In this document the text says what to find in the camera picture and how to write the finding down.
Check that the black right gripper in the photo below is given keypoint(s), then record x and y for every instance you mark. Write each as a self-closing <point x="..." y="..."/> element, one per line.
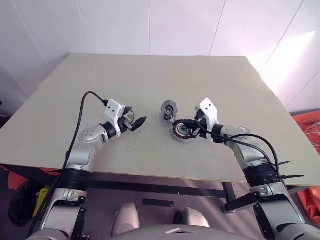
<point x="203" y="125"/>

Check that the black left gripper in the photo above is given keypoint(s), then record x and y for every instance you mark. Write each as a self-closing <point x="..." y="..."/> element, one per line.
<point x="124" y="127"/>

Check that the silver round motor lid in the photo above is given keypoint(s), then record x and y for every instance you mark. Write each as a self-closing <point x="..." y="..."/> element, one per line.
<point x="129" y="117"/>

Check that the silver motor housing with windings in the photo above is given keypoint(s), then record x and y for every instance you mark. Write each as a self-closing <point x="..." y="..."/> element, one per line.
<point x="182" y="132"/>

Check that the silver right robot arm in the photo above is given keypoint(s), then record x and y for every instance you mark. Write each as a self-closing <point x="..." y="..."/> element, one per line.
<point x="250" y="150"/>

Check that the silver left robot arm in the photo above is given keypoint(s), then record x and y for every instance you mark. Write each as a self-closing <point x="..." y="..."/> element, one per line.
<point x="80" y="155"/>

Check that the silver spoked rotor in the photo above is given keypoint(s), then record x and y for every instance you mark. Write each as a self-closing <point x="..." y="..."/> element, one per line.
<point x="168" y="111"/>

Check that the pale rounded robot foot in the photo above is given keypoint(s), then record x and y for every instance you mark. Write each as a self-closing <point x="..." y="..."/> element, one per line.
<point x="195" y="217"/>
<point x="127" y="217"/>

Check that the silver robot torso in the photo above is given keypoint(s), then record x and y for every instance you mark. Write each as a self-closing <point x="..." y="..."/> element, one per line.
<point x="175" y="232"/>

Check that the yellow object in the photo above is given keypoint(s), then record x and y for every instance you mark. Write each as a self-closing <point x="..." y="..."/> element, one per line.
<point x="40" y="200"/>

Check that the orange cloth under table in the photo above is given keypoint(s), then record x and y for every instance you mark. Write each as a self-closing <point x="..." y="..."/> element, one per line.
<point x="15" y="177"/>

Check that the black rounded bag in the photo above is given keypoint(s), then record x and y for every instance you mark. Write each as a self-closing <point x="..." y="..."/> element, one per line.
<point x="21" y="202"/>

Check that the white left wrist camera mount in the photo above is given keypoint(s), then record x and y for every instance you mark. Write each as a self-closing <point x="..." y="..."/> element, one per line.
<point x="113" y="108"/>

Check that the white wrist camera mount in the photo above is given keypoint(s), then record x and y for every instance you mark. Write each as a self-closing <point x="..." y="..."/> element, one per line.
<point x="208" y="110"/>
<point x="113" y="108"/>

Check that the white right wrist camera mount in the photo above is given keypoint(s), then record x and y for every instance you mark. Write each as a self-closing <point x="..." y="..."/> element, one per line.
<point x="208" y="110"/>

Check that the black table frame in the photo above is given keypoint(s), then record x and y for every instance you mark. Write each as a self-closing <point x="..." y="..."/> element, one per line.
<point x="150" y="185"/>

